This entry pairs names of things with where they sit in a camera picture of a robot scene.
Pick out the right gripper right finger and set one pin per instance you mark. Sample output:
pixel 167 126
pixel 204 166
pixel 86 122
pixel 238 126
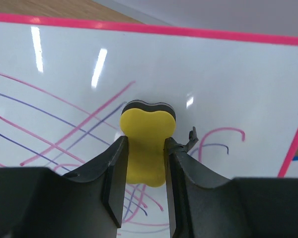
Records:
pixel 204 204

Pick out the pink framed whiteboard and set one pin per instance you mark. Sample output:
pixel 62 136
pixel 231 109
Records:
pixel 65 82

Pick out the yellow bone-shaped eraser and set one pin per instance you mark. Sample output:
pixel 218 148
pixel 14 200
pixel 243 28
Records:
pixel 147 126

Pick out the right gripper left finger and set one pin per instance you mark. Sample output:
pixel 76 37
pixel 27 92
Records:
pixel 37 202

